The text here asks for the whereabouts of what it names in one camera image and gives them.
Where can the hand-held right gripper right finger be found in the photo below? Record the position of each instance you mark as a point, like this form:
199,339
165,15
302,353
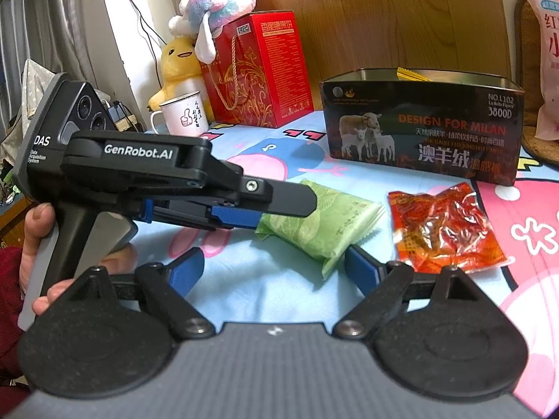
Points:
362,266

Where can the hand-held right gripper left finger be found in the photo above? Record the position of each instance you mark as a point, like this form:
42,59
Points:
185,270

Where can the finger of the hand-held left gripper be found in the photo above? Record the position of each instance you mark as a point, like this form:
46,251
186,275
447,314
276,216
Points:
284,200
231,217

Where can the light green pastry packet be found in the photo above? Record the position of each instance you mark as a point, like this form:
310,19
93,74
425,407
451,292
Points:
332,227

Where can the red spicy snack packet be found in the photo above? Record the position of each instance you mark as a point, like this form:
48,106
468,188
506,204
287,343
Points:
441,231

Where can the black box with sheep print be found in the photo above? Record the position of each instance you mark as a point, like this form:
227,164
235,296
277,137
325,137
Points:
436,139

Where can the person's left hand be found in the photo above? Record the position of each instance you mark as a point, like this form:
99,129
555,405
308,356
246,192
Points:
37,235

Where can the dark charger adapter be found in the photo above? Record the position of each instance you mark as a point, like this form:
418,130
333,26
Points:
118,115

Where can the white enamel mug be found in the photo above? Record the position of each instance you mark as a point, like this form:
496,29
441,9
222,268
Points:
185,115

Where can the patterned grey cloth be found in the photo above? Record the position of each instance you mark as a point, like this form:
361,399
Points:
26,91

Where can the red gift box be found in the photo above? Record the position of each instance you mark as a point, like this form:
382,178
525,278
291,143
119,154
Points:
270,74

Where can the yellow duck plush toy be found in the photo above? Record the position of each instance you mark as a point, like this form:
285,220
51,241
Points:
179,65

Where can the printed blue blanket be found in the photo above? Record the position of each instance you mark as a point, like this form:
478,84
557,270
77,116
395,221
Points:
524,227

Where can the grey curtain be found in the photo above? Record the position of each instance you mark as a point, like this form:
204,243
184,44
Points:
43,17

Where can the wooden board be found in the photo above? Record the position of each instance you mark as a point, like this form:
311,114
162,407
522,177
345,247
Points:
371,22

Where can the brown seat cushion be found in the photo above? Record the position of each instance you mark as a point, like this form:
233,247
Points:
526,52

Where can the large pink snack bag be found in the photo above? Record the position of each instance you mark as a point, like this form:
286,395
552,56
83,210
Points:
546,52

